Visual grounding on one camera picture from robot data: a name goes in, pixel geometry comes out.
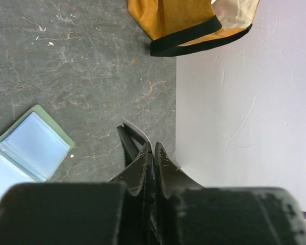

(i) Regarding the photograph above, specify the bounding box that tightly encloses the green card holder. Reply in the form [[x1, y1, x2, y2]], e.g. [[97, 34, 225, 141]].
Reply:
[[0, 105, 75, 201]]

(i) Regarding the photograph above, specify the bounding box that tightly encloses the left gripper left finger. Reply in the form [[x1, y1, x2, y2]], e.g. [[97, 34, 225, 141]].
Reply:
[[0, 144, 151, 244]]

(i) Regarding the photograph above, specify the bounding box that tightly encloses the white magnetic stripe card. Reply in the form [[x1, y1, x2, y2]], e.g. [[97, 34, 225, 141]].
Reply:
[[117, 117, 155, 170]]

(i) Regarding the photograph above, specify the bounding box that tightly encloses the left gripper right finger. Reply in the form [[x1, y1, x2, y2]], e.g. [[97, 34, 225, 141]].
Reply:
[[155, 143, 306, 244]]

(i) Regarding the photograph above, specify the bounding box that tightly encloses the yellow canvas tote bag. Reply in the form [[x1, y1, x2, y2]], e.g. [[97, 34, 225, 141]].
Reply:
[[127, 0, 259, 57]]

